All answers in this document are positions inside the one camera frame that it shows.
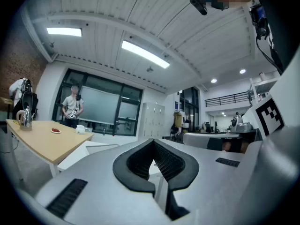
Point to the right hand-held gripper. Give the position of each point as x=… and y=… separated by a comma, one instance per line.
x=269, y=115

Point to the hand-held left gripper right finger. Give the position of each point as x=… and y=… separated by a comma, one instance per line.
x=206, y=186

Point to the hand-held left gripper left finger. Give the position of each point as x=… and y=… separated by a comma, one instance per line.
x=98, y=191

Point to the person's right hand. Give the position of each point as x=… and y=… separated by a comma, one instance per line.
x=234, y=147

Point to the black balcony railing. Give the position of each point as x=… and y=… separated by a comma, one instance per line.
x=227, y=99

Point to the round ceiling downlight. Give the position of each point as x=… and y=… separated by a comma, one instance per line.
x=213, y=80
x=242, y=71

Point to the clear plastic box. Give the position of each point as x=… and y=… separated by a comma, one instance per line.
x=88, y=130

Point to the wooden table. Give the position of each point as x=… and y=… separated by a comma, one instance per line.
x=47, y=142

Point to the hanging yellow jacket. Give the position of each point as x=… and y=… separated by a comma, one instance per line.
x=178, y=119

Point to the small white plate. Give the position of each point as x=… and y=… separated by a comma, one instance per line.
x=56, y=131

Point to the red strawberries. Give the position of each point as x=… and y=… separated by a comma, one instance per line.
x=55, y=129

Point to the grey metal lockers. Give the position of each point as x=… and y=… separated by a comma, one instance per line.
x=153, y=121

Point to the grey roll-down screen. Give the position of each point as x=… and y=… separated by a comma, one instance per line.
x=99, y=105

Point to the black-framed window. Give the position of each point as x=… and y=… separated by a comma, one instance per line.
x=131, y=102

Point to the black chest-mounted device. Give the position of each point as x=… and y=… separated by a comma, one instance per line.
x=259, y=20

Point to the silver kettle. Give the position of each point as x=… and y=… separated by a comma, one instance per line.
x=26, y=119

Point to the black office chair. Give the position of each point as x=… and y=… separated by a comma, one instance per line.
x=30, y=103

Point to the ceiling sensor fixture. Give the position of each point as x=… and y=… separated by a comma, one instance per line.
x=51, y=44
x=150, y=69

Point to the rectangular ceiling light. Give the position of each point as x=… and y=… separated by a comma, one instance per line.
x=64, y=32
x=145, y=54

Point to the blue wall poster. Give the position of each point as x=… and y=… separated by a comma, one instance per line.
x=176, y=105

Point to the black head-worn camera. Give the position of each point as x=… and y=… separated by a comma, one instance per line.
x=199, y=5

